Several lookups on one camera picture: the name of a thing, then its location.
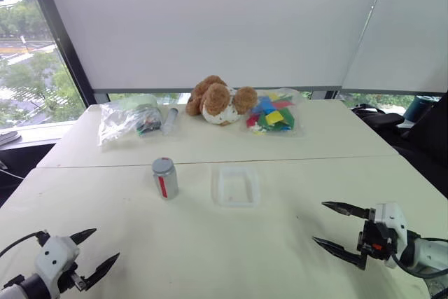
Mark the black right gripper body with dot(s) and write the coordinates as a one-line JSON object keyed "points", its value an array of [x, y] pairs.
{"points": [[376, 239]]}

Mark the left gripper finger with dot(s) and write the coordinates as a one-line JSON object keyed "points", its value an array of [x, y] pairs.
{"points": [[84, 235], [103, 267]]}

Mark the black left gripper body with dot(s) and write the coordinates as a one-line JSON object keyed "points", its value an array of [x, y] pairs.
{"points": [[71, 278]]}

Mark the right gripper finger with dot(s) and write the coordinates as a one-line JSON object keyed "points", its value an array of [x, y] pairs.
{"points": [[341, 251], [350, 209]]}

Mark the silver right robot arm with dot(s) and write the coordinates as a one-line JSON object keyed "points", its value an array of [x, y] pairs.
{"points": [[428, 250]]}

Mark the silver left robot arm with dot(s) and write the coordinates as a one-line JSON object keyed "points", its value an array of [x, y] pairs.
{"points": [[17, 288]]}

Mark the silver can with red stripe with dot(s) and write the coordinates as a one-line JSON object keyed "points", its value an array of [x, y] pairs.
{"points": [[169, 187]]}

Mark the grey bottle cap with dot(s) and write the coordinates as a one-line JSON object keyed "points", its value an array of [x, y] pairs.
{"points": [[162, 166]]}

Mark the clear plastic tray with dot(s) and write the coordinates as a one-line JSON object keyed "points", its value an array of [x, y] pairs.
{"points": [[224, 199]]}

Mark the black furniture beside table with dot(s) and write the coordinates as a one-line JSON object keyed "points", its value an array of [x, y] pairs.
{"points": [[21, 162]]}

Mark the black office chair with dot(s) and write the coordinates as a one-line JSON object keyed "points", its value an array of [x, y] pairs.
{"points": [[423, 145]]}

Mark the clear bag of small parts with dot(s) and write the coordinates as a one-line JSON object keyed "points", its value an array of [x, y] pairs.
{"points": [[115, 124]]}

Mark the bag of colourful blocks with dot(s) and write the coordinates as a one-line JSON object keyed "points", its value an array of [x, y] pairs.
{"points": [[274, 117]]}

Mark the dark teal cup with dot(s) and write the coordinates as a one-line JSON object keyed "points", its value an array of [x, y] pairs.
{"points": [[418, 108]]}

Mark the grey flat object on sill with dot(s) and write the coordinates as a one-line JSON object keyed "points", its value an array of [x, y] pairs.
{"points": [[7, 137]]}

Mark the brown white plush toy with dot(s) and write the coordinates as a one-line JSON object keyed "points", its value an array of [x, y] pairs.
{"points": [[215, 101]]}

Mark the narrow white roller blind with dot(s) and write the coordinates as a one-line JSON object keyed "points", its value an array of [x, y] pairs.
{"points": [[406, 40]]}

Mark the wide white roller blind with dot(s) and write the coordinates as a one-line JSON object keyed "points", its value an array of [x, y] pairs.
{"points": [[210, 26]]}

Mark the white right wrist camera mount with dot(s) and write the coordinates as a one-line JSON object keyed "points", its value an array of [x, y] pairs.
{"points": [[390, 215]]}

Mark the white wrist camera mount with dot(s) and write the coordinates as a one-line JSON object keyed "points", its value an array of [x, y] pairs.
{"points": [[56, 253], [390, 215]]}

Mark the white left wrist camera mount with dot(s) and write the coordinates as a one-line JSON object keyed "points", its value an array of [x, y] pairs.
{"points": [[56, 253]]}

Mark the black window frame post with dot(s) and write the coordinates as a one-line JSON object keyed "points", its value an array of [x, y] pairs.
{"points": [[59, 33]]}

